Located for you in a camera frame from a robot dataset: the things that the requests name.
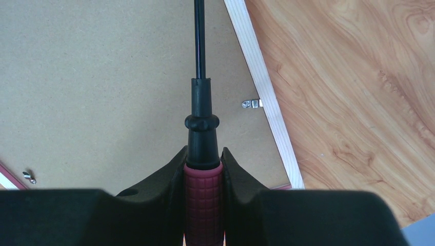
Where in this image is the brown frame backing board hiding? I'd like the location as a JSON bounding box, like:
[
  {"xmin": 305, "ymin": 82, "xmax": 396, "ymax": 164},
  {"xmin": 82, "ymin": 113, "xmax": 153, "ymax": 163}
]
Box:
[{"xmin": 0, "ymin": 0, "xmax": 291, "ymax": 196}]

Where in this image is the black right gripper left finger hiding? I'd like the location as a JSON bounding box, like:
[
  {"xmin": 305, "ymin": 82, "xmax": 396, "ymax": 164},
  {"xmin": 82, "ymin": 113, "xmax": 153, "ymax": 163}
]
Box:
[{"xmin": 1, "ymin": 148, "xmax": 187, "ymax": 245}]

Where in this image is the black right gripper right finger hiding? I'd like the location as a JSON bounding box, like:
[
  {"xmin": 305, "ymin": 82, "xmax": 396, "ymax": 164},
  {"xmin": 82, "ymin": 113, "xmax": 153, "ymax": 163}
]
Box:
[{"xmin": 221, "ymin": 148, "xmax": 408, "ymax": 245}]

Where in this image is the pink handled screwdriver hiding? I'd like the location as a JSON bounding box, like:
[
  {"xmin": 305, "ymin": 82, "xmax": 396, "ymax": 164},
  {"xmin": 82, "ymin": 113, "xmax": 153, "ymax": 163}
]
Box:
[{"xmin": 184, "ymin": 1, "xmax": 224, "ymax": 245}]

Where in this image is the pink picture frame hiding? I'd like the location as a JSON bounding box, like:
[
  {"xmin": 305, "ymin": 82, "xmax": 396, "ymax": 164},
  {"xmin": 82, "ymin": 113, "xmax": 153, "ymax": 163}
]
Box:
[{"xmin": 0, "ymin": 0, "xmax": 306, "ymax": 191}]

